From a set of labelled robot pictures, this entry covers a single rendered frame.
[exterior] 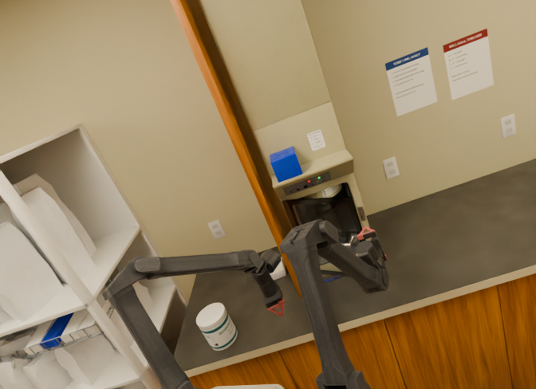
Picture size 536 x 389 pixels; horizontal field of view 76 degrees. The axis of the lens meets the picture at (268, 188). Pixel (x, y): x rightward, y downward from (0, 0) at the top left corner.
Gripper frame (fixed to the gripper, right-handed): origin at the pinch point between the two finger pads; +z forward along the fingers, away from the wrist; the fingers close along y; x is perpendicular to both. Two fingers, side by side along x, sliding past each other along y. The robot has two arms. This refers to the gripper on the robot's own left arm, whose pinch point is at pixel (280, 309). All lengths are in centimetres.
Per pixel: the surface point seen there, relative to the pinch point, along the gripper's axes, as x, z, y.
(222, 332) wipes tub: 27.2, 7.6, 12.0
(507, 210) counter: -110, 22, 21
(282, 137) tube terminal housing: -29, -52, 28
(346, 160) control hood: -46, -37, 14
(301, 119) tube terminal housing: -38, -56, 27
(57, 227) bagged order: 75, -54, 45
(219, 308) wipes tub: 25.0, 1.5, 19.1
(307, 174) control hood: -31, -38, 16
